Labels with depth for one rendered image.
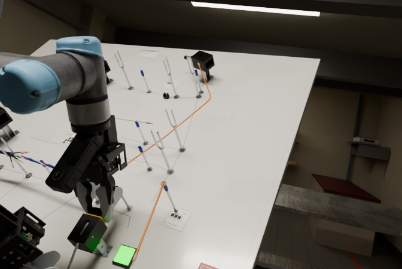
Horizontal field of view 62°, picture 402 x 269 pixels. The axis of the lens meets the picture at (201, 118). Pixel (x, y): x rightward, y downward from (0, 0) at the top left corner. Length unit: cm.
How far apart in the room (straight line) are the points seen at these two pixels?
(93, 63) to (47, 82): 11
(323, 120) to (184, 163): 710
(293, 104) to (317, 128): 689
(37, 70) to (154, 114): 54
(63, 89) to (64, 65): 4
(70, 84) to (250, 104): 55
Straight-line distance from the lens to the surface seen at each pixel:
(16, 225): 59
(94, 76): 61
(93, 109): 62
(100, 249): 77
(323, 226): 538
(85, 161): 63
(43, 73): 53
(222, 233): 72
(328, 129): 786
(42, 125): 118
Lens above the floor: 136
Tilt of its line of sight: 1 degrees up
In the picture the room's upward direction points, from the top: 10 degrees clockwise
